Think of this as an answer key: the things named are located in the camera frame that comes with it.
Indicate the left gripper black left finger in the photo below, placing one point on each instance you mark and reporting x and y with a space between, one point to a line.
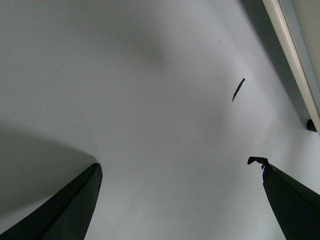
66 215

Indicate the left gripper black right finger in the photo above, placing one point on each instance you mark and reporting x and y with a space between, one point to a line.
295 206

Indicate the cream Toshiba toaster oven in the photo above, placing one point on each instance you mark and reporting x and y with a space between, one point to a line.
297 26

